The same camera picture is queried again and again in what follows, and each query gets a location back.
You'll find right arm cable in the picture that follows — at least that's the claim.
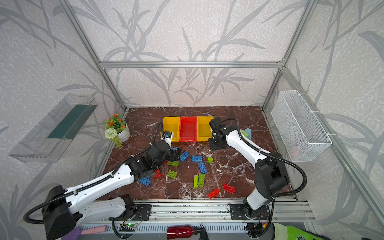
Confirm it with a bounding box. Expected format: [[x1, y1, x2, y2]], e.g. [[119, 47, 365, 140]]
[[221, 118, 308, 199]]

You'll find red lego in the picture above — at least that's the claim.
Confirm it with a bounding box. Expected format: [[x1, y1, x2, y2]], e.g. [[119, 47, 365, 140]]
[[223, 184, 236, 195], [208, 188, 220, 199]]

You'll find left yellow bin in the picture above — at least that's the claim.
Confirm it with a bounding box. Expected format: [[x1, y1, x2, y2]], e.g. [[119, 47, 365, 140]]
[[163, 117, 181, 142]]

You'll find white wire basket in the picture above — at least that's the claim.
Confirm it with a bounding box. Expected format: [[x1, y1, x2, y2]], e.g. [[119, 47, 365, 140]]
[[271, 90, 333, 163]]

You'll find green lego short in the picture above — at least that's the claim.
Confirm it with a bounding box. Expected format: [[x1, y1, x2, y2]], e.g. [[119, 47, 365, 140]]
[[167, 170, 178, 179]]

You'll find blue lego tilted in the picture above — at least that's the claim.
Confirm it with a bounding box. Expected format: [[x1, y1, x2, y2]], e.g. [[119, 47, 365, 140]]
[[180, 151, 190, 162]]

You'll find red middle bin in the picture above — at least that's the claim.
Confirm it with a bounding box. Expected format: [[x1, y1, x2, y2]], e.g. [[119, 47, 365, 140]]
[[179, 117, 197, 142]]

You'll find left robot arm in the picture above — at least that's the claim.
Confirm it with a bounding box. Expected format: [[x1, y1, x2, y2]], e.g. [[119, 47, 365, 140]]
[[42, 139, 172, 240]]

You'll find green lego pair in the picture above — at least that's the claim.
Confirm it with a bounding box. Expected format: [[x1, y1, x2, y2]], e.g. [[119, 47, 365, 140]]
[[193, 174, 205, 189]]

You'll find blue lego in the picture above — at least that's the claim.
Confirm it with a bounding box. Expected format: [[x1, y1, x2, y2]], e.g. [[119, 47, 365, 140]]
[[192, 156, 203, 163], [139, 177, 152, 187], [180, 151, 190, 162], [198, 162, 208, 174]]

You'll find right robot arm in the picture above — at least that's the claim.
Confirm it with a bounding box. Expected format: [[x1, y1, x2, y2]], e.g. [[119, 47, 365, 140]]
[[209, 118, 290, 219]]

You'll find light blue scoop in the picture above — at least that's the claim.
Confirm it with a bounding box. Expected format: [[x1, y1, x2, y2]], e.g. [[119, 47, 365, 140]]
[[245, 128, 252, 140]]

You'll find yellow bin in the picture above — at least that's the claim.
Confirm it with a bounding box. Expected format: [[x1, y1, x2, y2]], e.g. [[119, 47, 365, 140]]
[[163, 117, 181, 142], [197, 117, 214, 142]]

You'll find right yellow bin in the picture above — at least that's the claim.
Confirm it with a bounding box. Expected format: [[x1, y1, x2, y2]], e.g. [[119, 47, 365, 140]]
[[197, 117, 214, 142]]

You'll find artificial orange flower plant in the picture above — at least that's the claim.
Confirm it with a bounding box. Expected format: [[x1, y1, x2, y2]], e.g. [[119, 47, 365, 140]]
[[103, 114, 127, 148]]

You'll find red bottle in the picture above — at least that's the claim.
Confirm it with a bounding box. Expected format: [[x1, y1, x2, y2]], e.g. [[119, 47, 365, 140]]
[[167, 226, 198, 240]]

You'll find white flower pot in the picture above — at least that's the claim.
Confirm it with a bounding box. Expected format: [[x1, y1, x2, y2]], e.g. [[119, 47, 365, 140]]
[[117, 121, 131, 142]]

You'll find green trowel wooden handle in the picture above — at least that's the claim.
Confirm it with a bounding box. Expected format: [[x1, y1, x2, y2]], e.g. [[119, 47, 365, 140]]
[[241, 130, 249, 138]]

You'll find red lego studs up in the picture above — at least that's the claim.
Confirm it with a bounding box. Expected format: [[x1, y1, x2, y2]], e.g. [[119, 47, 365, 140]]
[[155, 169, 162, 178]]

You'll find red lego front right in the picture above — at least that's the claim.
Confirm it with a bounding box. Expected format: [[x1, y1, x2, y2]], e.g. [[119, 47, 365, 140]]
[[223, 184, 236, 195]]

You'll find purple pink brush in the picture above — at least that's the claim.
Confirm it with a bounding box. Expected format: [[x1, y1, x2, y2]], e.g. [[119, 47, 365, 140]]
[[61, 226, 108, 240]]

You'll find clear wall shelf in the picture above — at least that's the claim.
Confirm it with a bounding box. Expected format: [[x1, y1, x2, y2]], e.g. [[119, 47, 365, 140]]
[[9, 94, 97, 163]]

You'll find green lego long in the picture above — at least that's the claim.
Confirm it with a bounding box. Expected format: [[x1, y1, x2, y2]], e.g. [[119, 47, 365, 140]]
[[168, 161, 179, 167]]

